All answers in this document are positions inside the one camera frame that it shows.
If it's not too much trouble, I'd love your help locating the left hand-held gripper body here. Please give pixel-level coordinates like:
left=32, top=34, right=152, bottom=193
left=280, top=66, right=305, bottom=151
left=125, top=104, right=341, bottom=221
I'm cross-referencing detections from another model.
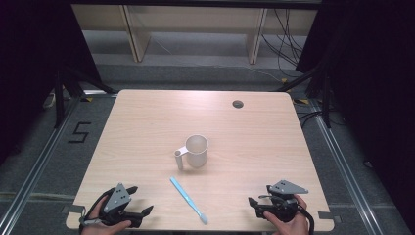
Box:
left=97, top=182, right=145, bottom=229

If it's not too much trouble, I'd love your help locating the white cup with handle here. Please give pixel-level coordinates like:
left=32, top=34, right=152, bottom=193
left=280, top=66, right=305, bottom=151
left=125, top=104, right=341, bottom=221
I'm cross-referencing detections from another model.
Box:
left=173, top=134, right=209, bottom=171

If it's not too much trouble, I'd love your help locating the bundle of black cables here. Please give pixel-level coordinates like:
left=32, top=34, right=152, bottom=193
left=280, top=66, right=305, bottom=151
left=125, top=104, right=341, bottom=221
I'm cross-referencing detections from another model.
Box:
left=260, top=9, right=309, bottom=79

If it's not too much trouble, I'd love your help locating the aluminium floor rail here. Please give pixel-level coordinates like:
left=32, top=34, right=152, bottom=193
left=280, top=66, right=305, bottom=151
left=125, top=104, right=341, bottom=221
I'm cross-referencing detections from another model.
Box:
left=0, top=97, right=82, bottom=235
left=311, top=99, right=388, bottom=235

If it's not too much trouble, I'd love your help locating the light blue toothbrush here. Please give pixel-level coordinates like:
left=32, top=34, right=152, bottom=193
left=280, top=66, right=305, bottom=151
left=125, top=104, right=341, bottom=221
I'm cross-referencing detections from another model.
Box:
left=169, top=176, right=209, bottom=226

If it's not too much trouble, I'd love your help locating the person's left hand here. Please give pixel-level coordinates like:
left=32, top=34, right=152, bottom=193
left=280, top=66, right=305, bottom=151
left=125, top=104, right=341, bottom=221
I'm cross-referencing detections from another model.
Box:
left=80, top=195, right=133, bottom=235

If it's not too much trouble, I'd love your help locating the grey table bracket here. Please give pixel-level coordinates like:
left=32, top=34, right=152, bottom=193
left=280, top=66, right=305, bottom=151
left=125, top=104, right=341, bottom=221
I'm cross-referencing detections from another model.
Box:
left=61, top=204, right=86, bottom=215
left=317, top=211, right=343, bottom=225

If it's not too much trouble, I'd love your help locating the person's right hand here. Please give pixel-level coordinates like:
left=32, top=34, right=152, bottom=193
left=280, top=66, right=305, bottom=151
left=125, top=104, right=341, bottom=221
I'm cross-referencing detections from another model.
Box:
left=262, top=194, right=309, bottom=235

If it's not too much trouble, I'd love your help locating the black curtain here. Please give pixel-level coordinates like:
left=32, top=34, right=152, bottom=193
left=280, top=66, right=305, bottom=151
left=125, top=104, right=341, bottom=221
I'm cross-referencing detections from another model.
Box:
left=0, top=0, right=103, bottom=165
left=295, top=0, right=415, bottom=226

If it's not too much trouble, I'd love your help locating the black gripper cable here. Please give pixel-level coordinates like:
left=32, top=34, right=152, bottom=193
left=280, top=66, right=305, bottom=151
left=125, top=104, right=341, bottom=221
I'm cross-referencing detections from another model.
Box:
left=78, top=191, right=114, bottom=234
left=297, top=205, right=315, bottom=235

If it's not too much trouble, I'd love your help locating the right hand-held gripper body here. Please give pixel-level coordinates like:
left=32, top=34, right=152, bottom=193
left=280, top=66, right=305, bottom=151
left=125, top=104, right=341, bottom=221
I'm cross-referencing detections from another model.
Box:
left=255, top=179, right=309, bottom=224

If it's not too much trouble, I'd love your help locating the white floor cable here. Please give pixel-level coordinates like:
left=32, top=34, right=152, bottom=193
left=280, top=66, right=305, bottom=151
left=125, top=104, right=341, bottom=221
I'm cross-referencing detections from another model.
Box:
left=241, top=64, right=284, bottom=83

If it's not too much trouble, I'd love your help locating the black floor cable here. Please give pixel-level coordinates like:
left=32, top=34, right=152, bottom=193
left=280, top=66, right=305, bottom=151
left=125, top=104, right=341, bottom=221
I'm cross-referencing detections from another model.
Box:
left=296, top=110, right=327, bottom=129

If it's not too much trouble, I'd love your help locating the black metal stand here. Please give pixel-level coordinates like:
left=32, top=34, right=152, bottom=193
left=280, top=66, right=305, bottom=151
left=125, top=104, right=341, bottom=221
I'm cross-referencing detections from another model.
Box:
left=276, top=62, right=333, bottom=129
left=53, top=65, right=119, bottom=129

